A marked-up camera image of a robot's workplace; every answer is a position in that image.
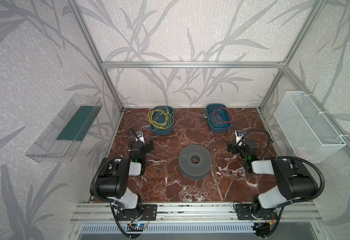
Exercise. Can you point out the white wire mesh basket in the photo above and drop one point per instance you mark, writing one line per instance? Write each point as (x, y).
(305, 125)

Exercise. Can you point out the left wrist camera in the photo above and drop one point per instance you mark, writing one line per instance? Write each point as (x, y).
(140, 137)

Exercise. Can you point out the aluminium frame crossbar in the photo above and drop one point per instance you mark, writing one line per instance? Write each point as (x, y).
(223, 65)

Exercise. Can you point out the grey perforated cable spool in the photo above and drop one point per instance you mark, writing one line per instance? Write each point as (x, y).
(195, 162)

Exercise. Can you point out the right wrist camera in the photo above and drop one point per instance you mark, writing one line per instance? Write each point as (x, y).
(239, 135)

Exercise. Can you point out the clear plastic wall tray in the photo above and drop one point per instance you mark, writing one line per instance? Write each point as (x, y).
(62, 138)

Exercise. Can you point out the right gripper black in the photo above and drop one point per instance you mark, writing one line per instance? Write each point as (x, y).
(233, 147)

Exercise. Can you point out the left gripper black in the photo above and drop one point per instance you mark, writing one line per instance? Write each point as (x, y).
(146, 145)

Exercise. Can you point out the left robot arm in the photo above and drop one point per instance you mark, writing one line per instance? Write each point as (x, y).
(110, 183)

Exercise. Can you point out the small green circuit board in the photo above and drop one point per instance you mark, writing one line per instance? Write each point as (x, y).
(139, 227)

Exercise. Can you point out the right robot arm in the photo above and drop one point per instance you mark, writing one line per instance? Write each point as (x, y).
(297, 180)

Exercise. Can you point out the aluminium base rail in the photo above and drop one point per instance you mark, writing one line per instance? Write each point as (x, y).
(196, 212)

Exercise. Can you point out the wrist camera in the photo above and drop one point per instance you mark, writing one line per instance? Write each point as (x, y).
(140, 137)
(239, 135)

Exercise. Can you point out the teal plastic bin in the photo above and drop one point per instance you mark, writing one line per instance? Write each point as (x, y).
(219, 118)
(161, 120)

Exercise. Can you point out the pink object in basket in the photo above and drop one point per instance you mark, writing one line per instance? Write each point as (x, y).
(302, 152)

